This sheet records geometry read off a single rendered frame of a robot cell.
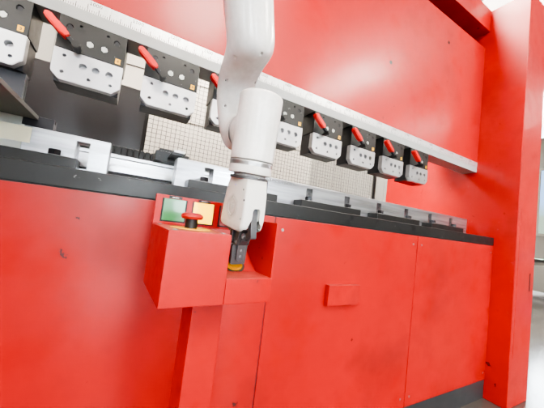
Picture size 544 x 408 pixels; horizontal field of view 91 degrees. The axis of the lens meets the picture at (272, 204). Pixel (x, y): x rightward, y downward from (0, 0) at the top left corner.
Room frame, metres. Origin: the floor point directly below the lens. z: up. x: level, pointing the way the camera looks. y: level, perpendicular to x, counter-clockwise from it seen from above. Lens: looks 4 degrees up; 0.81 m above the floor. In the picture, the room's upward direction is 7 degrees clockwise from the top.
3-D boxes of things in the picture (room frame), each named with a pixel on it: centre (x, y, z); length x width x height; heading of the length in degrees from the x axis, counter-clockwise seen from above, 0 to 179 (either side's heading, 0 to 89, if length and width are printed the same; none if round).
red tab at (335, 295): (0.98, -0.29, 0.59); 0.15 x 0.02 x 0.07; 119
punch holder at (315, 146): (1.09, -0.17, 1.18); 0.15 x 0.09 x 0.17; 119
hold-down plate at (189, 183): (0.87, 0.13, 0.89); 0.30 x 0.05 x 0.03; 119
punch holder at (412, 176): (1.38, -0.70, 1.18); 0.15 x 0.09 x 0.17; 119
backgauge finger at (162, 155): (0.98, 0.38, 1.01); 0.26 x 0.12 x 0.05; 29
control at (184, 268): (0.53, 0.11, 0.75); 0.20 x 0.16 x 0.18; 122
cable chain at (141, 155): (1.08, 0.70, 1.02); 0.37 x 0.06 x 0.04; 119
